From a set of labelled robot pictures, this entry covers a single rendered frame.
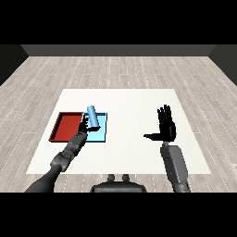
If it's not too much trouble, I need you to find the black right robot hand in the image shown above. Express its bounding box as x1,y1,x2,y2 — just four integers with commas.
143,104,177,143

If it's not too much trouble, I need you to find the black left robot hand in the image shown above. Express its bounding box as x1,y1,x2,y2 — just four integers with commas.
77,114,93,134

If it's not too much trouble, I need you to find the light blue can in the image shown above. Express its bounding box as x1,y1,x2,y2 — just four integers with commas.
86,105,101,129

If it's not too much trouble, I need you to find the red shallow open box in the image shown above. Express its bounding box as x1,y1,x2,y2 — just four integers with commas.
48,111,84,143

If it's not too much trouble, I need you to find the light blue shallow open box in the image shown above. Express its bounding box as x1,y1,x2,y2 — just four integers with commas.
81,111,108,143

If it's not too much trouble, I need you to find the dark grey robot body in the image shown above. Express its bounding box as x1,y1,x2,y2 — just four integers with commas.
90,174,148,193

